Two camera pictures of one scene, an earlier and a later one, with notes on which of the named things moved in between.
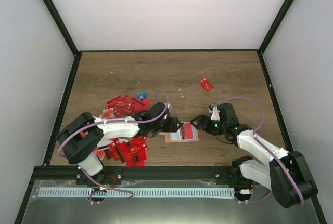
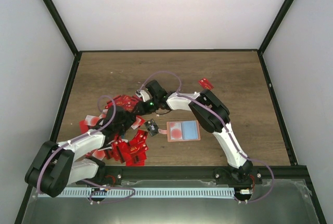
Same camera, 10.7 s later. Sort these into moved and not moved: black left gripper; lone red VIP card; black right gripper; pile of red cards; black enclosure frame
Moved: black left gripper; black right gripper
Not moved: lone red VIP card; pile of red cards; black enclosure frame
